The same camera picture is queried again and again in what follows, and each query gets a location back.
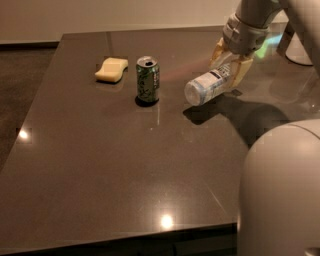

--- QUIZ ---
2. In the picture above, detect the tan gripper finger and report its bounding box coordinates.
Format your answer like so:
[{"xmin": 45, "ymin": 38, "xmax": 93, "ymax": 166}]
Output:
[
  {"xmin": 230, "ymin": 56, "xmax": 253, "ymax": 88},
  {"xmin": 209, "ymin": 38, "xmax": 239, "ymax": 69}
]

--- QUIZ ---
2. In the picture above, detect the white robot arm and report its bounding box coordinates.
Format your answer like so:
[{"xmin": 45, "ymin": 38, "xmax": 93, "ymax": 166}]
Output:
[{"xmin": 210, "ymin": 0, "xmax": 320, "ymax": 256}]

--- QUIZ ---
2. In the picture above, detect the dark panel at table edge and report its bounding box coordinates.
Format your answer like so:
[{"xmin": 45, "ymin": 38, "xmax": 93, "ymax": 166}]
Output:
[{"xmin": 277, "ymin": 22, "xmax": 295, "ymax": 57}]

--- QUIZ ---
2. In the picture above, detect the green soda can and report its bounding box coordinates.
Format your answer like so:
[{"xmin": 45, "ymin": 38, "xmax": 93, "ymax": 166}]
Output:
[{"xmin": 136, "ymin": 56, "xmax": 160, "ymax": 103}]

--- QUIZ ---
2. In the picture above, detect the yellow sponge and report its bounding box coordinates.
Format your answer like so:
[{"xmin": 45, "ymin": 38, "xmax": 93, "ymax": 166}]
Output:
[{"xmin": 95, "ymin": 57, "xmax": 128, "ymax": 83}]

